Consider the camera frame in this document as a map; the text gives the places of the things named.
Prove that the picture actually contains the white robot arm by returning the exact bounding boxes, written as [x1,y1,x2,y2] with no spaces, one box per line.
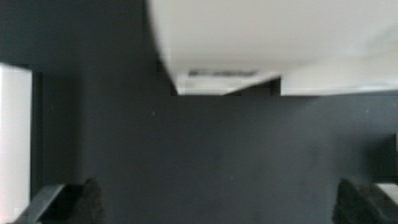
[0,0,398,224]

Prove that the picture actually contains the white long side rail front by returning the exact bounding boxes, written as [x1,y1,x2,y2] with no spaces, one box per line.
[0,63,32,224]

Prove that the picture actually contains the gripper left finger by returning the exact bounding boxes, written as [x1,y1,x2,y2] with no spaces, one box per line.
[11,179,105,224]

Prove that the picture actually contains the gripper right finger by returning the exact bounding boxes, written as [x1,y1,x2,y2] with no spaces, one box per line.
[332,179,398,224]

